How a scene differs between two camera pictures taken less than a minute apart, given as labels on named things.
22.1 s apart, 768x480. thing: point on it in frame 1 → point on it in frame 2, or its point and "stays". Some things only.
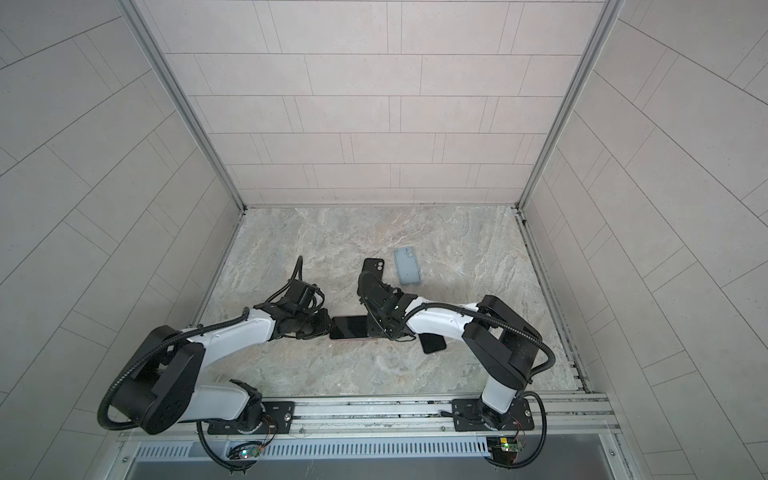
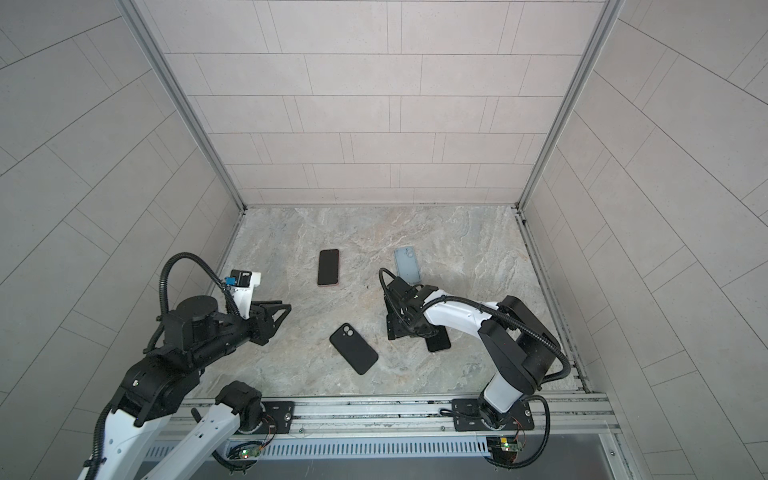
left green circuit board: x=250 y=452 stays
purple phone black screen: x=355 y=326 → x=328 y=267
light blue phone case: x=407 y=266 stays
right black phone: x=432 y=342 stays
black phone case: x=374 y=266 → x=353 y=348
